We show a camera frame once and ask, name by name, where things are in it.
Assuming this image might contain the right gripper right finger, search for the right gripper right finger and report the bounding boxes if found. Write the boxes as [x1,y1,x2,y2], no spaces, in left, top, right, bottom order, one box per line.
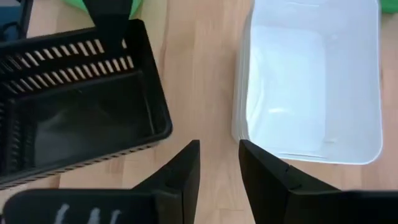
[238,139,398,224]

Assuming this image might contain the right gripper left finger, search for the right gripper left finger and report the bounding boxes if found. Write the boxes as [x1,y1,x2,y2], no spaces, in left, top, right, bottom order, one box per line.
[1,139,201,224]

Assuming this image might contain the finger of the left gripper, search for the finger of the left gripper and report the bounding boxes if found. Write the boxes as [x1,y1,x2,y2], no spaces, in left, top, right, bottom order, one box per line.
[82,0,134,58]

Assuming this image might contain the black slotted plastic basket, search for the black slotted plastic basket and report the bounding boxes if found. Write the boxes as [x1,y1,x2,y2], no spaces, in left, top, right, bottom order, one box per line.
[0,18,174,190]

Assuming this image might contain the white plastic basket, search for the white plastic basket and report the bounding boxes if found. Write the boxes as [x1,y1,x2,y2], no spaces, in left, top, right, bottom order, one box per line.
[236,0,384,166]
[230,9,252,144]

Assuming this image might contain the black metal rig frame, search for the black metal rig frame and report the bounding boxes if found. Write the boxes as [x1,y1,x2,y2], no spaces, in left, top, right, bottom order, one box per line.
[18,0,34,40]

